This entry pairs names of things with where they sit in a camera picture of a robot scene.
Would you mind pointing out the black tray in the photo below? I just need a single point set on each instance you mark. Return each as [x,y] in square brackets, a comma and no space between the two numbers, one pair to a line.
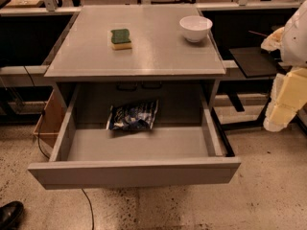
[254,62]

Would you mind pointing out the grey open drawer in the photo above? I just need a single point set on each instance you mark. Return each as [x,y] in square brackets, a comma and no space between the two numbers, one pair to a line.
[182,148]

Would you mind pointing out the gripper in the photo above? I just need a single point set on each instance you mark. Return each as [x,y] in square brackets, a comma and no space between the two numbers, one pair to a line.
[295,43]

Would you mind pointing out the blue chip bag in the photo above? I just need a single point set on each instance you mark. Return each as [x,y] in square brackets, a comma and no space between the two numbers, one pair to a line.
[133,116]

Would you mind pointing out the white bowl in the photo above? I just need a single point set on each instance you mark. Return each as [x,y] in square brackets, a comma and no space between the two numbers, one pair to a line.
[195,28]

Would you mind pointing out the black shoe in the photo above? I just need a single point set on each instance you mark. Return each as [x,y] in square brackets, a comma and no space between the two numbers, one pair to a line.
[10,215]

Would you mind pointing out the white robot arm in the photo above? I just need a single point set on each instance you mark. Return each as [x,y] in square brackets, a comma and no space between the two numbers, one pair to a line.
[291,40]

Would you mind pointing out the grey cabinet counter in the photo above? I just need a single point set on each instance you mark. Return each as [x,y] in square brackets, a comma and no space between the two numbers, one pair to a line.
[158,49]

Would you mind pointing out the black table frame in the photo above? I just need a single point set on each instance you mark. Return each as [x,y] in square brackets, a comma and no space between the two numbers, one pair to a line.
[240,111]

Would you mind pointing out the green yellow sponge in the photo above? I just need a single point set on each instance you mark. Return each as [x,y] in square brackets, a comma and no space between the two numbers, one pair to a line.
[120,39]

